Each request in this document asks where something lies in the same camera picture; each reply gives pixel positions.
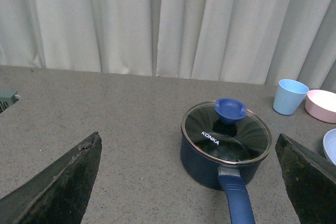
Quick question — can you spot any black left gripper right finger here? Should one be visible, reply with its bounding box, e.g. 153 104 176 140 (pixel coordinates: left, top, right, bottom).
275 133 335 223

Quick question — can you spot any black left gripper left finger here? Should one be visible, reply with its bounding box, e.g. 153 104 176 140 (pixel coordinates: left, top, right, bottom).
1 132 102 223

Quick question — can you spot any glass lid blue knob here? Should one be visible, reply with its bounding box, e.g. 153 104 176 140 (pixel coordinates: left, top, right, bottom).
181 101 272 165

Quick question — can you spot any light blue plate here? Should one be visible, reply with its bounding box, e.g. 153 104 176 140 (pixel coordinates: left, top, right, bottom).
323 129 336 165

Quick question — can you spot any pink bowl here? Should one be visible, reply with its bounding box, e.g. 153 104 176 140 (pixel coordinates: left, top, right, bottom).
305 90 335 124

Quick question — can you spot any light blue cup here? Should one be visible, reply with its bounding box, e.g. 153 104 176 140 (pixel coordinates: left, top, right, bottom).
273 79 309 115

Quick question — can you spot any dark blue saucepan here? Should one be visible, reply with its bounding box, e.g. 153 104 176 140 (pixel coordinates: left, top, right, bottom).
180 121 272 224

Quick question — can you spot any grey green vent box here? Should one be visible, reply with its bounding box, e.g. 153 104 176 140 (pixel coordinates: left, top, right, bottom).
0 89 21 113

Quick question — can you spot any white curtain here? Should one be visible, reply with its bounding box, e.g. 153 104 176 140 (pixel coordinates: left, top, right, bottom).
1 0 335 90

